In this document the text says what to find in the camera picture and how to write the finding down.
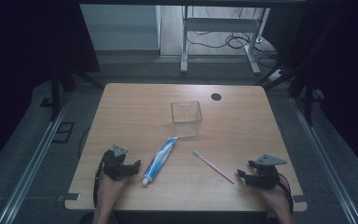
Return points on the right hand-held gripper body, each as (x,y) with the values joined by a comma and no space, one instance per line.
(264,174)

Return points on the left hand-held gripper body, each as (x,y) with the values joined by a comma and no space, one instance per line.
(115,165)

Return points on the blue and white toothpaste tube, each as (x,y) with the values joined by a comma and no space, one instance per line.
(160,161)

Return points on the pink toothbrush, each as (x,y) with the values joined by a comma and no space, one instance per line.
(214,166)

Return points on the clear plastic container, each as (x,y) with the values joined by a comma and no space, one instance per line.
(186,119)

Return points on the person's right hand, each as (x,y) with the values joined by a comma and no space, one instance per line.
(273,196)

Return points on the person's left hand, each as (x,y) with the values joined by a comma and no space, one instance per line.
(110,188)

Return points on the grey tape piece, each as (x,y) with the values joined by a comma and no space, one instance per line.
(71,196)
(299,198)

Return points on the black round table grommet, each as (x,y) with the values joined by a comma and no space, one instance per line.
(216,96)

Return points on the black metal stand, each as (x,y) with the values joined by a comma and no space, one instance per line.
(56,93)
(307,99)

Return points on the white power strip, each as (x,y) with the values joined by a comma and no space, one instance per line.
(276,75)

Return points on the aluminium floor rail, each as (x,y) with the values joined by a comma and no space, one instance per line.
(326,161)
(34,161)

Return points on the white metal desk frame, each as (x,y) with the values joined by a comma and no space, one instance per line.
(220,25)

